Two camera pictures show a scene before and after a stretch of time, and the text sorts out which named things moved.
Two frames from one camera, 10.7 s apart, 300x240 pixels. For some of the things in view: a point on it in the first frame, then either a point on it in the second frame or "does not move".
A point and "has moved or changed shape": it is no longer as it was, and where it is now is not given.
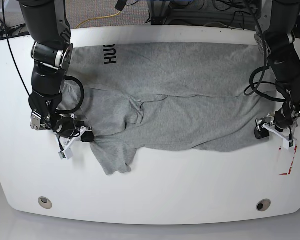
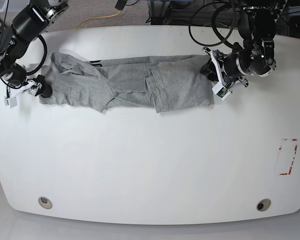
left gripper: [67, 129] to [14, 76]
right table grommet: [263, 205] does not move
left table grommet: [45, 202] does not move
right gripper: [283, 123] to [255, 57]
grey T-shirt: [160, 96] has moved or changed shape
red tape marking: [292, 161] does not move
